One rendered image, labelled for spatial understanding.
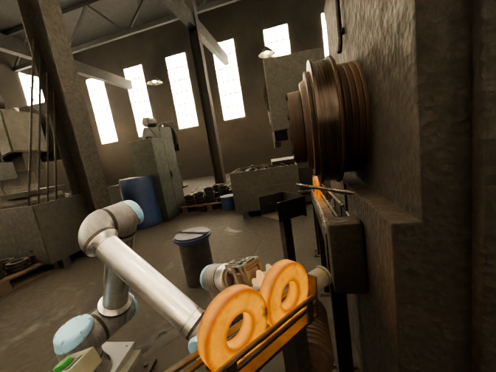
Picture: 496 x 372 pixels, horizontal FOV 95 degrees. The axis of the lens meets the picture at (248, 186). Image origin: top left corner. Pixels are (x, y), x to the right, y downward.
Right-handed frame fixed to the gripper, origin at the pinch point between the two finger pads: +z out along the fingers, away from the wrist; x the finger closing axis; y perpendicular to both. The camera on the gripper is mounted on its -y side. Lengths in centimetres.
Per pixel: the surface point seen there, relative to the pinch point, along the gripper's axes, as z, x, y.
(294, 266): 4.7, 2.8, 4.0
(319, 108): 14, 28, 41
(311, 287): 3.0, 7.6, -3.8
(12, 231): -332, -76, 90
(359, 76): 23, 41, 47
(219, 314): 5.2, -19.5, 5.5
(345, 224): 7.4, 26.5, 6.3
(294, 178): -162, 230, 34
